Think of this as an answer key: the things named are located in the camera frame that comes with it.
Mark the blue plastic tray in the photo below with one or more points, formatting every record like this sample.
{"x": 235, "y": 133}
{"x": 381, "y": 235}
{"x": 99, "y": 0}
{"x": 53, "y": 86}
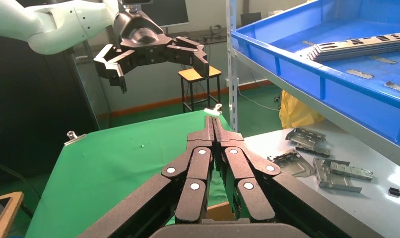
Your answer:
{"x": 351, "y": 95}

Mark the silver metal shield plate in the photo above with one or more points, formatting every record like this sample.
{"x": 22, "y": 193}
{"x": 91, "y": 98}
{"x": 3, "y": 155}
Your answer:
{"x": 361, "y": 42}

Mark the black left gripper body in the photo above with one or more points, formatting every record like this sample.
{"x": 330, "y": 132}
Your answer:
{"x": 140, "y": 33}

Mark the folded sheet metal bracket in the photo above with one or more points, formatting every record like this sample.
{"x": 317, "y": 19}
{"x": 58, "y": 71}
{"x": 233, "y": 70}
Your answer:
{"x": 305, "y": 136}
{"x": 328, "y": 180}

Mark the stack of metal shield plates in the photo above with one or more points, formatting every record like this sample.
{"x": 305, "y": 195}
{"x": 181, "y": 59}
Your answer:
{"x": 351, "y": 55}

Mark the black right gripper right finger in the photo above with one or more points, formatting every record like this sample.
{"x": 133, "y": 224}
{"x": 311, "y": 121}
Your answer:
{"x": 249, "y": 187}

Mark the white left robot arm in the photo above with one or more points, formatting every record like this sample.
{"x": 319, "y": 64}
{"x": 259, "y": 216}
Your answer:
{"x": 55, "y": 19}

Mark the dark desk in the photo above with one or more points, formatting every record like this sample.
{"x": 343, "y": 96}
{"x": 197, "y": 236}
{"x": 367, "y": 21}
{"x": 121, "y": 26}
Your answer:
{"x": 216, "y": 38}

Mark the small slotted metal piece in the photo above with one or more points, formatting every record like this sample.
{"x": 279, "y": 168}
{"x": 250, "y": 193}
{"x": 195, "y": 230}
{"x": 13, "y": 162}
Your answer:
{"x": 351, "y": 170}

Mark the black computer monitor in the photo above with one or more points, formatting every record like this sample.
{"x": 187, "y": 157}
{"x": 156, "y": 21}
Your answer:
{"x": 170, "y": 13}

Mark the black stool with wooden seat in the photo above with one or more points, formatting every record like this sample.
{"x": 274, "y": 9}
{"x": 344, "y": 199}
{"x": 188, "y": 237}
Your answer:
{"x": 193, "y": 74}

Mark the flat square metal bracket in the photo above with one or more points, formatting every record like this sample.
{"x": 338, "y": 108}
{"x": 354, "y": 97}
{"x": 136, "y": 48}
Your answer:
{"x": 290, "y": 163}

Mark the green table cloth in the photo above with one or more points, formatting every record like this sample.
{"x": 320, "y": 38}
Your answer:
{"x": 121, "y": 164}

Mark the silver binder clip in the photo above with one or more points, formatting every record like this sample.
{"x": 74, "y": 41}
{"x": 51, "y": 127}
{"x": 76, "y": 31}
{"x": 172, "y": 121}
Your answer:
{"x": 73, "y": 138}
{"x": 213, "y": 110}

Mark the yellow plastic bag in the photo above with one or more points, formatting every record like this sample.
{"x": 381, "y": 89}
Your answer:
{"x": 295, "y": 113}

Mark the small black plastic part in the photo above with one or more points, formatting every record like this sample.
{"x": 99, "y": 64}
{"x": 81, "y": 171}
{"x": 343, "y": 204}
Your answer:
{"x": 394, "y": 191}

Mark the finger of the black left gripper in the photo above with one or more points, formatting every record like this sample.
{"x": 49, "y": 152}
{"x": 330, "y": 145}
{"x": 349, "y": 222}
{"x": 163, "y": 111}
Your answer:
{"x": 196, "y": 57}
{"x": 111, "y": 67}

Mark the wooden phone stand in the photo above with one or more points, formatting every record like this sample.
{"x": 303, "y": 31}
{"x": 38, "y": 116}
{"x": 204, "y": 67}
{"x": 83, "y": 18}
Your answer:
{"x": 17, "y": 205}

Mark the dark perforated metal strip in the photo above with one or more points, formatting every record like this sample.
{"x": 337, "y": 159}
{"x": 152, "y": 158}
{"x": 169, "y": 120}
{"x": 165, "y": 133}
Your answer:
{"x": 315, "y": 151}

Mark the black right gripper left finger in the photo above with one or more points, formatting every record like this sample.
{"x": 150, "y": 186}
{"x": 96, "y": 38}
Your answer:
{"x": 193, "y": 184}

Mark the white metal shelf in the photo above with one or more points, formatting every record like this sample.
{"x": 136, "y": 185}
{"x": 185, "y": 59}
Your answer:
{"x": 351, "y": 122}

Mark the grey slotted shelf post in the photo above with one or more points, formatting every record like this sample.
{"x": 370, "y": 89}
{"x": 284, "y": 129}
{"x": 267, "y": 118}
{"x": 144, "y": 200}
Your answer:
{"x": 232, "y": 65}

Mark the shallow brown cardboard box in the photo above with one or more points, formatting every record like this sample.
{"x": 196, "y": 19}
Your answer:
{"x": 221, "y": 212}

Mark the grey tape strip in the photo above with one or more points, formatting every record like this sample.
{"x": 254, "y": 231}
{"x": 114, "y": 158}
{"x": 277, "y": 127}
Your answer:
{"x": 359, "y": 74}
{"x": 383, "y": 60}
{"x": 307, "y": 42}
{"x": 397, "y": 87}

